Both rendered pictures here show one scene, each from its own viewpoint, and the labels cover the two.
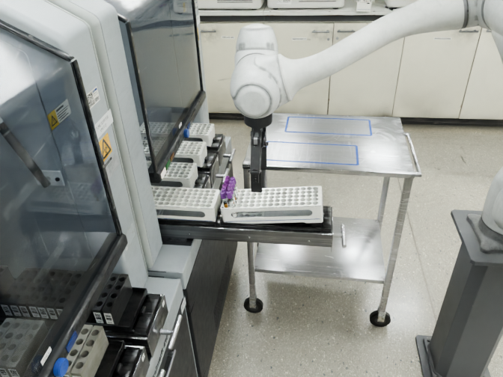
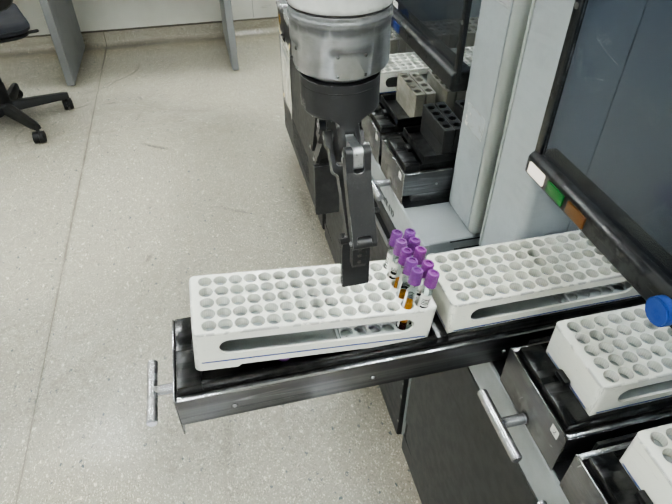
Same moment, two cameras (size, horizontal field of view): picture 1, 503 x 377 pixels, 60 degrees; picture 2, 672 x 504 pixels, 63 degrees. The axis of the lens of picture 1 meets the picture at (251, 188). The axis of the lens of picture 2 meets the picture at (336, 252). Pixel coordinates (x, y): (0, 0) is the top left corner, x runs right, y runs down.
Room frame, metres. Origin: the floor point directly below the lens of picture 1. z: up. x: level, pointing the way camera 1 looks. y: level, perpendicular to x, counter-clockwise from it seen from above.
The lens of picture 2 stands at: (1.51, -0.22, 1.36)
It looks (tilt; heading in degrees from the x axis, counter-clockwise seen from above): 41 degrees down; 158
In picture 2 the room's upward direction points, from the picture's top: straight up
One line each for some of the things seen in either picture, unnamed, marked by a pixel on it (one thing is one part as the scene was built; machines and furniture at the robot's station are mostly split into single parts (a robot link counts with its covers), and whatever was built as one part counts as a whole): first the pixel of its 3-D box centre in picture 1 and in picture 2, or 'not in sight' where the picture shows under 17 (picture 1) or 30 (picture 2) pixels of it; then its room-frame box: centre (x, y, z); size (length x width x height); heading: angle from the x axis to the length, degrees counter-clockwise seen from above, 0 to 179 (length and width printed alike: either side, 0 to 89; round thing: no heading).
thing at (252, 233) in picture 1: (228, 221); (409, 327); (1.08, 0.08, 0.78); 0.73 x 0.14 x 0.09; 81
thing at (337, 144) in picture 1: (322, 220); not in sight; (1.52, -0.31, 0.41); 0.67 x 0.46 x 0.82; 79
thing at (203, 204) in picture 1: (171, 204); (534, 278); (1.10, 0.25, 0.83); 0.30 x 0.10 x 0.06; 81
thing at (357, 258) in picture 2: not in sight; (360, 251); (1.14, -0.04, 1.01); 0.03 x 0.01 x 0.05; 172
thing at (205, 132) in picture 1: (176, 135); not in sight; (1.57, 0.29, 0.83); 0.30 x 0.10 x 0.06; 81
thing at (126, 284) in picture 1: (118, 300); (436, 130); (0.71, 0.32, 0.85); 0.12 x 0.02 x 0.06; 172
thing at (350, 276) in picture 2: (261, 156); (355, 259); (1.12, -0.03, 0.98); 0.03 x 0.01 x 0.07; 82
